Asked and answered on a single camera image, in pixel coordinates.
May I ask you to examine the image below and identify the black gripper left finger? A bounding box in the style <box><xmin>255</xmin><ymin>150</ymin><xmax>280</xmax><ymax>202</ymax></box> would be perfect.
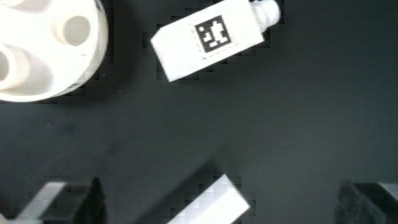
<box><xmin>0</xmin><ymin>178</ymin><xmax>106</xmax><ymax>224</ymax></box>

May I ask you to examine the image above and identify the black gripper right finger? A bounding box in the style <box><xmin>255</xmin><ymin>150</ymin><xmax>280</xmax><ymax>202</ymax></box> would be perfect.
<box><xmin>333</xmin><ymin>181</ymin><xmax>398</xmax><ymax>224</ymax></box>

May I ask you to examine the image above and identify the white round stool seat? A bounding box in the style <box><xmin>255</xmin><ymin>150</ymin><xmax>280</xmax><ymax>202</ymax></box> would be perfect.
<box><xmin>0</xmin><ymin>0</ymin><xmax>108</xmax><ymax>102</ymax></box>

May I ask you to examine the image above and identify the white stool leg with tag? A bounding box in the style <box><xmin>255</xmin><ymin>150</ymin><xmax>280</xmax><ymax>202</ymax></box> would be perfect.
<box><xmin>150</xmin><ymin>0</ymin><xmax>280</xmax><ymax>81</ymax></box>

